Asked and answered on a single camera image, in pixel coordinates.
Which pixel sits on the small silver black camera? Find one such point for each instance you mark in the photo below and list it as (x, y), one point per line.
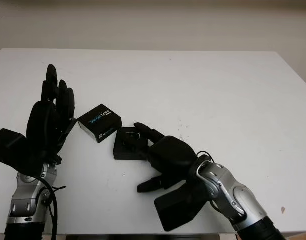
(130, 140)

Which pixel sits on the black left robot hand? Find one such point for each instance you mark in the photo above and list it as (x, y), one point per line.
(41, 125)

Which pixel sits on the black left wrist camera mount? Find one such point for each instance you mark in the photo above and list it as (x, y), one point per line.
(9, 147)

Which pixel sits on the black box base with insert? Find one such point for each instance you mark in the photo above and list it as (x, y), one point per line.
(120, 152)

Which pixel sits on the black RealSense box lid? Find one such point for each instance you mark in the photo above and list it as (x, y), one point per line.
(99, 118)

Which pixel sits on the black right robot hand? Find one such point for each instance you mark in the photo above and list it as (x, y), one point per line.
(170, 157)

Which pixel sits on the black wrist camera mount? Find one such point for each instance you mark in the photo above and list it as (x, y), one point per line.
(9, 147)
(177, 207)

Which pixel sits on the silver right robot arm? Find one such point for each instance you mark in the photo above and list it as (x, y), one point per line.
(232, 192)

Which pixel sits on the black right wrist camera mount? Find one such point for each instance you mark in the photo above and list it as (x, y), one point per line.
(177, 207)

